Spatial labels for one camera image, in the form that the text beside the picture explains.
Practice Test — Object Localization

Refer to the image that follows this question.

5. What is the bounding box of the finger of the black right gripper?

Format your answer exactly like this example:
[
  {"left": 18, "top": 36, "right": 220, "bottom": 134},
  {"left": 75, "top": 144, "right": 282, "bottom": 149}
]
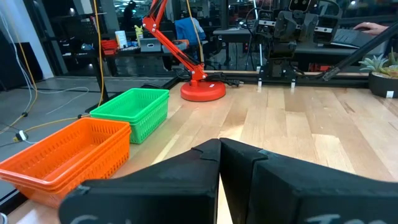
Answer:
[
  {"left": 274, "top": 10, "right": 295, "bottom": 42},
  {"left": 300, "top": 12, "right": 319, "bottom": 43}
]

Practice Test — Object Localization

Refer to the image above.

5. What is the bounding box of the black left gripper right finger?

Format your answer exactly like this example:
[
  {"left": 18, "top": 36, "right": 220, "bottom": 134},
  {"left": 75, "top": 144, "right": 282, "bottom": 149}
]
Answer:
[{"left": 219, "top": 138, "right": 398, "bottom": 224}]

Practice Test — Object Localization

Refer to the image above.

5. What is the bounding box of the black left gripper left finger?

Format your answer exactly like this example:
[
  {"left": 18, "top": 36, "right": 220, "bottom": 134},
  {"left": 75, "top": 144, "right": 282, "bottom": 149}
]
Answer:
[{"left": 58, "top": 138, "right": 222, "bottom": 224}]

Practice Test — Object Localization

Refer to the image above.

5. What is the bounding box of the orange slotted plastic basket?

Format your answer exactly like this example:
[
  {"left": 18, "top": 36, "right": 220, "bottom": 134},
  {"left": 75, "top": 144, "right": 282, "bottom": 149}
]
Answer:
[
  {"left": 0, "top": 132, "right": 132, "bottom": 208},
  {"left": 0, "top": 116, "right": 132, "bottom": 188},
  {"left": 0, "top": 126, "right": 132, "bottom": 194}
]

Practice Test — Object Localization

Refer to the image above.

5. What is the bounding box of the green slotted plastic basket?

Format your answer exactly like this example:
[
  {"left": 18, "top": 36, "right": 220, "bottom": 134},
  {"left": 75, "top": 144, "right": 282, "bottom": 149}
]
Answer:
[
  {"left": 90, "top": 93, "right": 171, "bottom": 145},
  {"left": 89, "top": 88, "right": 171, "bottom": 124}
]

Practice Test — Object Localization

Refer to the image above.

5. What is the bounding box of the black laptop keyboard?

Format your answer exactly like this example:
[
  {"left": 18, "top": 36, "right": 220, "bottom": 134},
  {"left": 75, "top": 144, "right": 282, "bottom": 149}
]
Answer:
[{"left": 331, "top": 28, "right": 388, "bottom": 49}]

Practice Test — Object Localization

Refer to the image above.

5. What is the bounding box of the person's hand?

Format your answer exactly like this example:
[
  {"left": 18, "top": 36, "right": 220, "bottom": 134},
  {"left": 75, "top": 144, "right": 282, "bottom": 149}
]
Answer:
[{"left": 353, "top": 21, "right": 390, "bottom": 36}]

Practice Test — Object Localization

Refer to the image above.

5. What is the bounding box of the dark grey desk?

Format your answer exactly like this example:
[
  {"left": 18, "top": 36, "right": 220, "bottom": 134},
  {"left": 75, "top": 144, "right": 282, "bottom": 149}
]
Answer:
[{"left": 213, "top": 27, "right": 398, "bottom": 74}]

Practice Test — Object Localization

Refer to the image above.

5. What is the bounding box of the succulent plant in black pot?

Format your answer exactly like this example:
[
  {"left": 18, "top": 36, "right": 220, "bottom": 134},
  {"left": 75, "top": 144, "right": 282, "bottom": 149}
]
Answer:
[{"left": 358, "top": 46, "right": 398, "bottom": 99}]

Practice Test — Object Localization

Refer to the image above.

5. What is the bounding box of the black power strip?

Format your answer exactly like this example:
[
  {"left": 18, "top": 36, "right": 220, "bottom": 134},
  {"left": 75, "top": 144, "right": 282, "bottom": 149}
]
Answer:
[{"left": 203, "top": 71, "right": 245, "bottom": 88}]

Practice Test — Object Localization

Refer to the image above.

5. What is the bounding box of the blue jacket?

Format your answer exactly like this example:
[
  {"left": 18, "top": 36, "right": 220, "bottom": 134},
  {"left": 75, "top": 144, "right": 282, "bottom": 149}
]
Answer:
[{"left": 174, "top": 17, "right": 207, "bottom": 48}]

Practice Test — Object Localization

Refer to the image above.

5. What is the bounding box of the red desk lamp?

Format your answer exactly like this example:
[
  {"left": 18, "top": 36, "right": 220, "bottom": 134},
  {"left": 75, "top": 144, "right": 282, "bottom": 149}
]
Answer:
[{"left": 142, "top": 0, "right": 227, "bottom": 103}]

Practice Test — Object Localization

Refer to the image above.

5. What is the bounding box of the grey storage box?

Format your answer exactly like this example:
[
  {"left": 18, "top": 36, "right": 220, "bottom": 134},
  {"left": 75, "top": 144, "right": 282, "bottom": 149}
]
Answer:
[{"left": 139, "top": 37, "right": 163, "bottom": 53}]

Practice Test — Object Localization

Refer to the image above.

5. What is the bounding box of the white black floor plug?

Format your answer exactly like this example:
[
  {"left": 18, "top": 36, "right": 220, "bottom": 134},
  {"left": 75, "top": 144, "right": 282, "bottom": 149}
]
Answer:
[{"left": 14, "top": 129, "right": 30, "bottom": 142}]

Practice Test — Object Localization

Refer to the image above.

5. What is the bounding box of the yellow green bottle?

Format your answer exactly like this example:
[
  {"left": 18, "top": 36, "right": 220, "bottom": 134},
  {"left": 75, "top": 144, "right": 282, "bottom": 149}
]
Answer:
[{"left": 134, "top": 24, "right": 145, "bottom": 43}]

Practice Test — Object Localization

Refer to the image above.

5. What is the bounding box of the red container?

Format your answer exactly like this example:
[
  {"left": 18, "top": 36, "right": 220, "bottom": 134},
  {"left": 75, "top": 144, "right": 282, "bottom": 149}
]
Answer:
[{"left": 99, "top": 39, "right": 119, "bottom": 57}]

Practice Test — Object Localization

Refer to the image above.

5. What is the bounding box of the white carton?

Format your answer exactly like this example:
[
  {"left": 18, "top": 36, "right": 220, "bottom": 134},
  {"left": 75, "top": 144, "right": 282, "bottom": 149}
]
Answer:
[{"left": 114, "top": 30, "right": 129, "bottom": 50}]

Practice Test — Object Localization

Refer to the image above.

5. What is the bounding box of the person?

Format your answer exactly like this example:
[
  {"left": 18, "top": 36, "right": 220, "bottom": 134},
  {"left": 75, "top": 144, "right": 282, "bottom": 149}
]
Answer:
[{"left": 122, "top": 1, "right": 138, "bottom": 32}]

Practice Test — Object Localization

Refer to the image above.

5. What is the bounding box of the black floor box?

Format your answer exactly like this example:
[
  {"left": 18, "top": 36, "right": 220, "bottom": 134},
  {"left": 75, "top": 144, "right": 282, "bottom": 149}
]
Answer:
[{"left": 0, "top": 30, "right": 45, "bottom": 91}]

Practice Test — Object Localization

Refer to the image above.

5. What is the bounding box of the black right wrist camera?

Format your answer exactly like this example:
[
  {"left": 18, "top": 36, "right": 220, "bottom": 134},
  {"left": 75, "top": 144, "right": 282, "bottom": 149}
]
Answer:
[{"left": 288, "top": 0, "right": 313, "bottom": 12}]

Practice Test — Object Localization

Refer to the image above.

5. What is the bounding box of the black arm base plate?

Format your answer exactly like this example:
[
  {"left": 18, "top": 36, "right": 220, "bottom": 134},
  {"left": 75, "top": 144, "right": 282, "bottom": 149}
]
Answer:
[{"left": 257, "top": 66, "right": 299, "bottom": 88}]

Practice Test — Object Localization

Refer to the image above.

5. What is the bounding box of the hanging yellow cable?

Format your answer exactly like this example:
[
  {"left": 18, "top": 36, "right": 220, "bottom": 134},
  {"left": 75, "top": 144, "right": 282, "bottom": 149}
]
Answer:
[{"left": 185, "top": 0, "right": 205, "bottom": 63}]

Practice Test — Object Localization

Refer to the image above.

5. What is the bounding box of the thin white floor wire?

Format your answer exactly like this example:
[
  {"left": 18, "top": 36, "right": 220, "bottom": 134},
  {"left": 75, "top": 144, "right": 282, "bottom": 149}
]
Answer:
[{"left": 0, "top": 11, "right": 90, "bottom": 114}]

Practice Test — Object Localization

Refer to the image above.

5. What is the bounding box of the yellow floor cable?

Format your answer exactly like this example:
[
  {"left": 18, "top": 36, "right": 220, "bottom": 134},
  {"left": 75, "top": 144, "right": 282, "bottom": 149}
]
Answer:
[{"left": 0, "top": 0, "right": 105, "bottom": 142}]

